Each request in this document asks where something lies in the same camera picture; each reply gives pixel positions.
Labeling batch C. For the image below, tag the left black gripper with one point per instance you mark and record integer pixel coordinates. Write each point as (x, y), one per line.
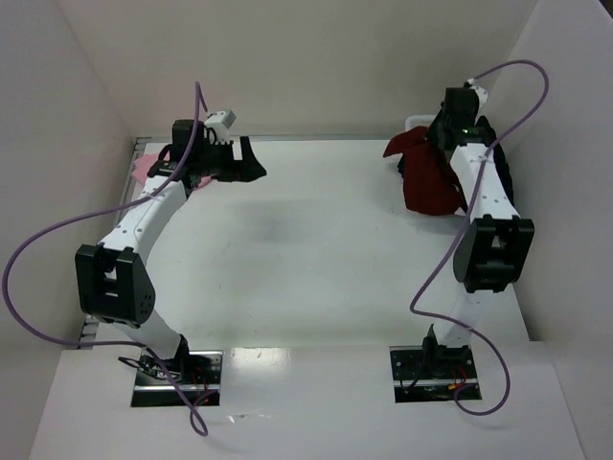
(235, 163)

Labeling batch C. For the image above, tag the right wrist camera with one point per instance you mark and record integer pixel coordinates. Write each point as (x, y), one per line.
(481, 92)

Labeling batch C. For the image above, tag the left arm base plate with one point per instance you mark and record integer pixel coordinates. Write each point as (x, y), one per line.
(201, 385)

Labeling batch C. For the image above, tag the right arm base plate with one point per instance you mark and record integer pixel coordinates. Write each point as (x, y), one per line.
(435, 381)

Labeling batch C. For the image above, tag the dark red t shirt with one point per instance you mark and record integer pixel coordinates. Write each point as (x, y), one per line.
(429, 185)

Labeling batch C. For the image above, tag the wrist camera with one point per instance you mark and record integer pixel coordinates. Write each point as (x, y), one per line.
(221, 121)
(481, 92)

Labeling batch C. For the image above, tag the white plastic basket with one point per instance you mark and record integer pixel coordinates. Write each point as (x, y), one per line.
(418, 121)

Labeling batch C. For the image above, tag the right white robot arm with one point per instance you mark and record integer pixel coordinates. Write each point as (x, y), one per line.
(491, 253)

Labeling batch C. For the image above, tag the pink folded t shirt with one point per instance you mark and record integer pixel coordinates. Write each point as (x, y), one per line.
(141, 168)

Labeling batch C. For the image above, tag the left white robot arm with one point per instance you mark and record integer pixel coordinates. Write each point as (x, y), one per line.
(113, 281)

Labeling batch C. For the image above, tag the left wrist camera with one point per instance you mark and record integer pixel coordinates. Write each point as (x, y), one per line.
(221, 121)

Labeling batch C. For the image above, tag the black t shirt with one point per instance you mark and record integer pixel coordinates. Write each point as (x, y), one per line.
(499, 157)

